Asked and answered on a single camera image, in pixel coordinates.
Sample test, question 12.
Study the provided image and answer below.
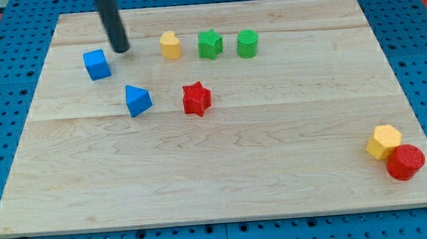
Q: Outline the red star block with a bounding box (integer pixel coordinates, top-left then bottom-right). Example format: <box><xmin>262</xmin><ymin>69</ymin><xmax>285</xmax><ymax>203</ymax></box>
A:
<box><xmin>182</xmin><ymin>81</ymin><xmax>212</xmax><ymax>116</ymax></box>

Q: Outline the yellow heart block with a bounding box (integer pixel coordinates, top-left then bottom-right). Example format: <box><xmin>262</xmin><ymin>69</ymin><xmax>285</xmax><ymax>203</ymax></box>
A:
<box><xmin>159</xmin><ymin>31</ymin><xmax>182</xmax><ymax>59</ymax></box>

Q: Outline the yellow hexagon block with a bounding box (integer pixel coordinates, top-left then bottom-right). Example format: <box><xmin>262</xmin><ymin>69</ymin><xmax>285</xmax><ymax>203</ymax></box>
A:
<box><xmin>365</xmin><ymin>125</ymin><xmax>402</xmax><ymax>160</ymax></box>

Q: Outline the red cylinder block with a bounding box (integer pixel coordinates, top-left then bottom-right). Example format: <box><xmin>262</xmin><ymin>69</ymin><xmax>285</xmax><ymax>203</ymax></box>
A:
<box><xmin>386</xmin><ymin>144</ymin><xmax>426</xmax><ymax>181</ymax></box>

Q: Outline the light wooden board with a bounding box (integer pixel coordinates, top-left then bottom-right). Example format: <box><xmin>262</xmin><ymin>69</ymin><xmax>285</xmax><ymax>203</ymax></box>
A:
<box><xmin>0</xmin><ymin>0</ymin><xmax>427</xmax><ymax>239</ymax></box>

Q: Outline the blue triangular prism block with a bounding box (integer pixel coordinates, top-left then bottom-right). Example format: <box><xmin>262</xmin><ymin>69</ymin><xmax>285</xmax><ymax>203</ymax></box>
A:
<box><xmin>125</xmin><ymin>86</ymin><xmax>152</xmax><ymax>118</ymax></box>

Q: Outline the green star block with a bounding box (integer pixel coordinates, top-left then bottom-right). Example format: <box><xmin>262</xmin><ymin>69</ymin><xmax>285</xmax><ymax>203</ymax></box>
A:
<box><xmin>198</xmin><ymin>29</ymin><xmax>223</xmax><ymax>60</ymax></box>

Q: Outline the blue cube block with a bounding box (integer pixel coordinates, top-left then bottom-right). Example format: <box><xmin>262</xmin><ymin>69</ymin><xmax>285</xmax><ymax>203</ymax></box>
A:
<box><xmin>83</xmin><ymin>49</ymin><xmax>112</xmax><ymax>80</ymax></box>

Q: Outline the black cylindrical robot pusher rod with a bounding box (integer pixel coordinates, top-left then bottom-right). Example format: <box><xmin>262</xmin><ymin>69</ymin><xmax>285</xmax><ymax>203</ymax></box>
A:
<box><xmin>94</xmin><ymin>0</ymin><xmax>130</xmax><ymax>53</ymax></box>

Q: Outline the green cylinder block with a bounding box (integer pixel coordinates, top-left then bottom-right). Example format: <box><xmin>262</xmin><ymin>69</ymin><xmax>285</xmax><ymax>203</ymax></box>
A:
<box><xmin>237</xmin><ymin>29</ymin><xmax>259</xmax><ymax>59</ymax></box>

